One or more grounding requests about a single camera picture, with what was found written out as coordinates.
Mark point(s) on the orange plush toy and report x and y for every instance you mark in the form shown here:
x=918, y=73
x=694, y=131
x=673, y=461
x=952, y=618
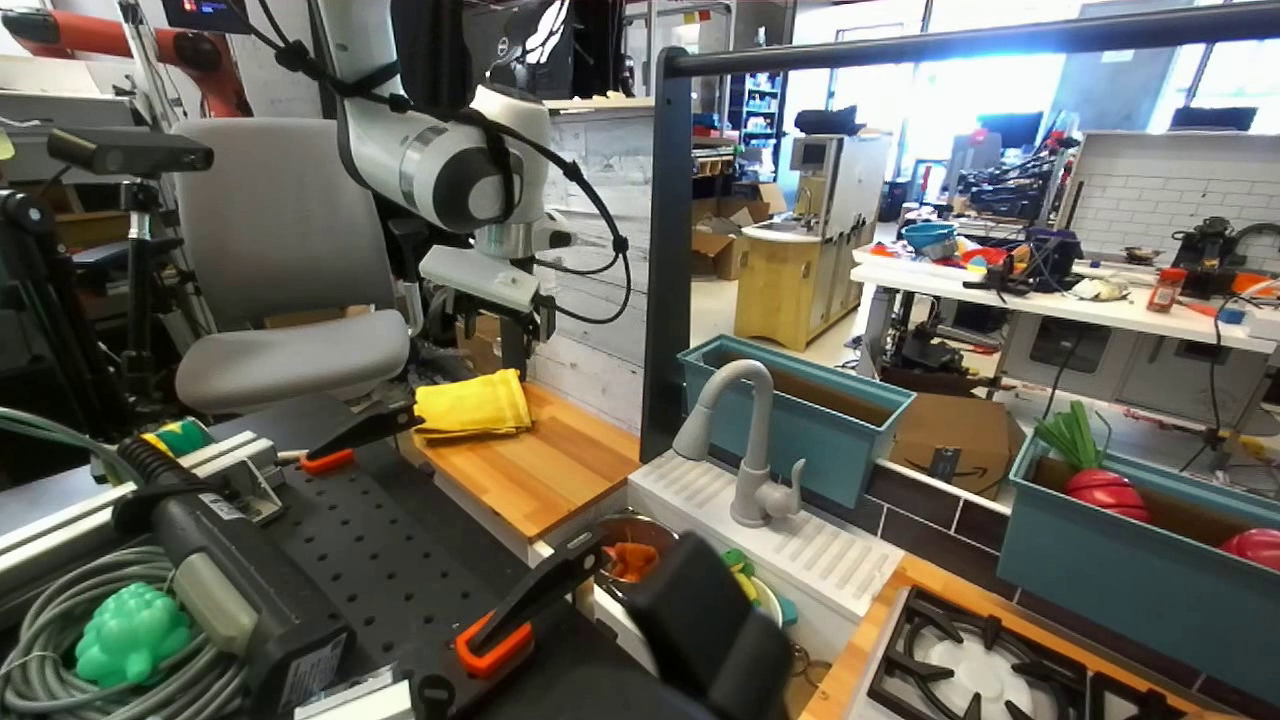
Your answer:
x=635, y=562

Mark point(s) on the grey toy faucet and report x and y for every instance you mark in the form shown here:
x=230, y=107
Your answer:
x=757, y=455

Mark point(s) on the green rubber turtle toy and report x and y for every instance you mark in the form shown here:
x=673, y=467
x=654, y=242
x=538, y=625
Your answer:
x=132, y=636

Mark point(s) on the grey wood plank panel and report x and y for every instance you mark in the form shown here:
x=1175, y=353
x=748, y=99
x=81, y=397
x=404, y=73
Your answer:
x=603, y=202

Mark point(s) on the red robot arm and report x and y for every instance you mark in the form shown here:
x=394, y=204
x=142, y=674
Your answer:
x=123, y=46

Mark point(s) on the stainless steel pot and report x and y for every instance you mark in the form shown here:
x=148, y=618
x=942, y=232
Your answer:
x=616, y=532

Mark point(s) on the grey office chair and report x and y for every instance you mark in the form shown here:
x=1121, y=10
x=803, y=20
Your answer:
x=287, y=224

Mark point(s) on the white enamel pot teal rim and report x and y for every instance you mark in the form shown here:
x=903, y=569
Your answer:
x=785, y=614

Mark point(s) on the white toy sink unit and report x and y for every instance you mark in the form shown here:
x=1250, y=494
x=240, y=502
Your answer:
x=824, y=562

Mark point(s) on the green yellow plush toy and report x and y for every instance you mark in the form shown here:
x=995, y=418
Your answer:
x=742, y=569

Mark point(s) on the black rounded mount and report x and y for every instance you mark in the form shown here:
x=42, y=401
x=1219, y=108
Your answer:
x=721, y=640

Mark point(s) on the dark brick panel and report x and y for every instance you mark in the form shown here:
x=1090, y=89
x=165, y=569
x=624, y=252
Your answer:
x=935, y=514

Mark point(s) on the green toy leaves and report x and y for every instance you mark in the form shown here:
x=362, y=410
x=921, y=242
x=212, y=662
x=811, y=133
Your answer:
x=1073, y=438

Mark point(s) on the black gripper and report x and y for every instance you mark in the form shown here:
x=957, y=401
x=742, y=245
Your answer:
x=502, y=315

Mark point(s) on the wooden stove counter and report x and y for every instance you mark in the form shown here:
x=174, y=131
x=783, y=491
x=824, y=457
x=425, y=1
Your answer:
x=854, y=655

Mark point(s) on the long teal planter box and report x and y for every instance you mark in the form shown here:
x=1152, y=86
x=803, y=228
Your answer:
x=824, y=426

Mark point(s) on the brown cardboard piece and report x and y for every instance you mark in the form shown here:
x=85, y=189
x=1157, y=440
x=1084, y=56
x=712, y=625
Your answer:
x=963, y=435

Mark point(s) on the black camera bar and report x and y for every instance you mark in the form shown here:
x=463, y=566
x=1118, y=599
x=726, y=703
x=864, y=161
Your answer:
x=124, y=151

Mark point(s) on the green yellow block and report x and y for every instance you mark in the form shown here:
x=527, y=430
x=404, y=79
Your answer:
x=181, y=438

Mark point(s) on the striped wooden countertop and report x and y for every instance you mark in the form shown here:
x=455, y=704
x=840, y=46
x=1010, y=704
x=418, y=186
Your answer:
x=540, y=472

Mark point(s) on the teal vegetable planter box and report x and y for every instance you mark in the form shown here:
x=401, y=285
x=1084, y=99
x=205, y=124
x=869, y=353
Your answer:
x=1132, y=581

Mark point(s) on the round wooden cabinet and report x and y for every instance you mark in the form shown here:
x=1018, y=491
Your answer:
x=785, y=285

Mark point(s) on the white cluttered work table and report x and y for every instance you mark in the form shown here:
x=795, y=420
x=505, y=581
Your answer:
x=1067, y=306

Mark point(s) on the yellow terry towel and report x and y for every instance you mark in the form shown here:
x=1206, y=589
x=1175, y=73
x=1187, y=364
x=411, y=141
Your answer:
x=473, y=405

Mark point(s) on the white brick panel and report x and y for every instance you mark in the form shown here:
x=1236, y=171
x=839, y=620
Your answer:
x=1162, y=186

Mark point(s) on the aluminium rail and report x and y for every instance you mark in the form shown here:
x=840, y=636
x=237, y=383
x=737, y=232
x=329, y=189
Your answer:
x=81, y=494

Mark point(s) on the red toy radish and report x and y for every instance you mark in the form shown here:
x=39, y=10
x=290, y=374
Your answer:
x=1111, y=494
x=1257, y=546

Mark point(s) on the black perforated table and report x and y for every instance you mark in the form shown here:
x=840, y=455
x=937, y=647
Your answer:
x=401, y=562

